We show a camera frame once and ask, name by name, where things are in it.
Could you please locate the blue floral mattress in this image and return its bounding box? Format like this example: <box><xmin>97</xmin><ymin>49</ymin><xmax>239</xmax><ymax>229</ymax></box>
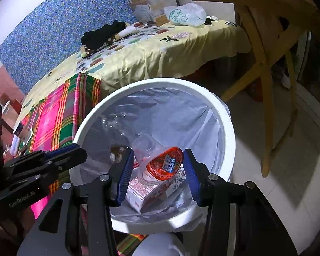
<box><xmin>0</xmin><ymin>0</ymin><xmax>136</xmax><ymax>94</ymax></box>

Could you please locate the pink plaid tablecloth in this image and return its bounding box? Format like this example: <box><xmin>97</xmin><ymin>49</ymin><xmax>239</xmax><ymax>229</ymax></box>
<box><xmin>21</xmin><ymin>72</ymin><xmax>146</xmax><ymax>255</ymax></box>

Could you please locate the white trash bin liner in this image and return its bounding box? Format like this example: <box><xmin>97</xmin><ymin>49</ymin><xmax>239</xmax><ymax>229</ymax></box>
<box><xmin>80</xmin><ymin>87</ymin><xmax>227</xmax><ymax>224</ymax></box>

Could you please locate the white paper cup blue label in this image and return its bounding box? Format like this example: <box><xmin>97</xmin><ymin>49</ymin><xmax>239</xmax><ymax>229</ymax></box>
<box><xmin>13</xmin><ymin>122</ymin><xmax>33</xmax><ymax>143</ymax></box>

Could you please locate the polka dot brown cloth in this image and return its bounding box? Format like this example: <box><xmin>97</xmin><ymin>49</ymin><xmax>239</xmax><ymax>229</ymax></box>
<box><xmin>80</xmin><ymin>33</ymin><xmax>122</xmax><ymax>58</ymax></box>

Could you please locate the pink white small carton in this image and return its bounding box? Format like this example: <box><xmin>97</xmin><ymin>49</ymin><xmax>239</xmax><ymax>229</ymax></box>
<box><xmin>125</xmin><ymin>168</ymin><xmax>186</xmax><ymax>213</ymax></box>

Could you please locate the wooden round table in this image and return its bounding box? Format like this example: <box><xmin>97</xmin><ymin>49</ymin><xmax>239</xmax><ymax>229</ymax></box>
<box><xmin>132</xmin><ymin>0</ymin><xmax>320</xmax><ymax>177</ymax></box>

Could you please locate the brown snack wrapper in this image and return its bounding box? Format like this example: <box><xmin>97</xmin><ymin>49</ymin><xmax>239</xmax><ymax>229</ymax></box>
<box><xmin>109</xmin><ymin>146</ymin><xmax>128</xmax><ymax>164</ymax></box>

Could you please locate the white foam fruit net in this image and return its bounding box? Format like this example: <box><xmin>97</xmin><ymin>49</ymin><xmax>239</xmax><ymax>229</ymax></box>
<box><xmin>10</xmin><ymin>135</ymin><xmax>20</xmax><ymax>157</ymax></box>

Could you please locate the white green plastic bag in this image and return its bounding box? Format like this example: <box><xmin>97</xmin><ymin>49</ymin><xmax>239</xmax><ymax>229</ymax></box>
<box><xmin>163</xmin><ymin>2</ymin><xmax>207</xmax><ymax>27</ymax></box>

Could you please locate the fruit pattern white blanket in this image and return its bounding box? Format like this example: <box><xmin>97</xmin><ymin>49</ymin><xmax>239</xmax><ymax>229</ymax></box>
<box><xmin>76</xmin><ymin>22</ymin><xmax>175</xmax><ymax>73</ymax></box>

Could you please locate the black clothing pile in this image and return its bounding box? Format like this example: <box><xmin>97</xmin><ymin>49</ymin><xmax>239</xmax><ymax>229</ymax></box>
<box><xmin>81</xmin><ymin>20</ymin><xmax>126</xmax><ymax>48</ymax></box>

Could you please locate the white round trash bin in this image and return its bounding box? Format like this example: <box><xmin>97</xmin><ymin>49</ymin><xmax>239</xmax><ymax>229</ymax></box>
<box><xmin>70</xmin><ymin>78</ymin><xmax>236</xmax><ymax>234</ymax></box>

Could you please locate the yellow pineapple bed sheet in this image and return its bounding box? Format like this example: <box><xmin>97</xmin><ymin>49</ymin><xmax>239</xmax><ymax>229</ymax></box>
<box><xmin>18</xmin><ymin>20</ymin><xmax>251</xmax><ymax>121</ymax></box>

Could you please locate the red lid plastic jelly cup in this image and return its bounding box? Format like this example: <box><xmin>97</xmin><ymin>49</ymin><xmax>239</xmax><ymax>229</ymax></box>
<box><xmin>131</xmin><ymin>134</ymin><xmax>183</xmax><ymax>185</ymax></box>

